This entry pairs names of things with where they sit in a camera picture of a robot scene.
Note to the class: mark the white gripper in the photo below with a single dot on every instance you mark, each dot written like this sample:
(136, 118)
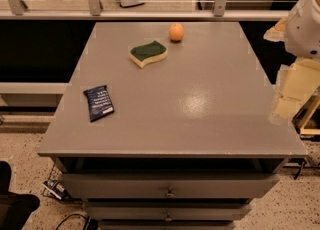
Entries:
(302, 29)

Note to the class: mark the dark blue snack packet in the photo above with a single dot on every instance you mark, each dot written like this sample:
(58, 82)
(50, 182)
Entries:
(99, 102)

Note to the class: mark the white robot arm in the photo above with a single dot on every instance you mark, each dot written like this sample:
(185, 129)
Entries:
(295, 84)

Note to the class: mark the green and yellow sponge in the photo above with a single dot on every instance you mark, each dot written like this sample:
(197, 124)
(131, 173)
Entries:
(148, 53)

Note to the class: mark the orange fruit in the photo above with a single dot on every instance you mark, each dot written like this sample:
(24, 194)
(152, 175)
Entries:
(176, 32)

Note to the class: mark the grey drawer cabinet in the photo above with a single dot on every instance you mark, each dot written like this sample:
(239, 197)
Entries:
(203, 109)

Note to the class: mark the grey drawer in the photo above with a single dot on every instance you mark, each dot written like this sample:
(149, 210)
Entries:
(168, 211)
(170, 186)

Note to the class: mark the top grey drawer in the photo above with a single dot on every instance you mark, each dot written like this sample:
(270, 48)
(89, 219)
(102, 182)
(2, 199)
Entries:
(170, 186)

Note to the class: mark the small blue floor device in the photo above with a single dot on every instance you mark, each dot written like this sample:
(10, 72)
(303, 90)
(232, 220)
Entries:
(55, 188)

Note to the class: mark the black chair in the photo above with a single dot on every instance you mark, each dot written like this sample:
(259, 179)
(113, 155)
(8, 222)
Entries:
(15, 208)

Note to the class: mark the wooden frame at right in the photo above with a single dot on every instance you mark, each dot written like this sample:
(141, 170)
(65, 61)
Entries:
(304, 121)

